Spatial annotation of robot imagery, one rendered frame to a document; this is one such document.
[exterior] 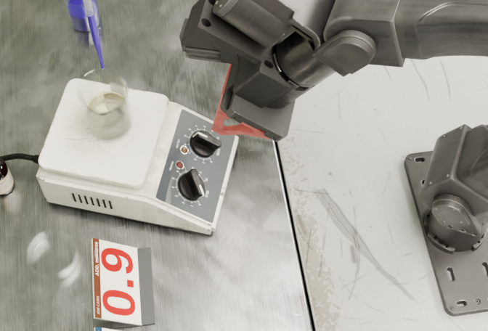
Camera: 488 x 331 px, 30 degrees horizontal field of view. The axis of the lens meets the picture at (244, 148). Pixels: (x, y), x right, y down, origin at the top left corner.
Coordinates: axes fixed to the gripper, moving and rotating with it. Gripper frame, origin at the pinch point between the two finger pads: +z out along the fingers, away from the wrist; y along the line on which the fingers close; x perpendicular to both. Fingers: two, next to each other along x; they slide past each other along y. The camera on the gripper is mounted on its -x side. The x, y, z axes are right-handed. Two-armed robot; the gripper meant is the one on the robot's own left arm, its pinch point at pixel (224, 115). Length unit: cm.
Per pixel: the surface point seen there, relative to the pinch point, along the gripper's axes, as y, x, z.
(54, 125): 3.6, -14.2, 12.0
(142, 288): 16.8, 1.2, 12.6
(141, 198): 9.1, -3.4, 8.2
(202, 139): 0.5, 0.5, 5.7
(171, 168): 4.6, -1.4, 7.4
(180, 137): 0.6, -1.4, 7.4
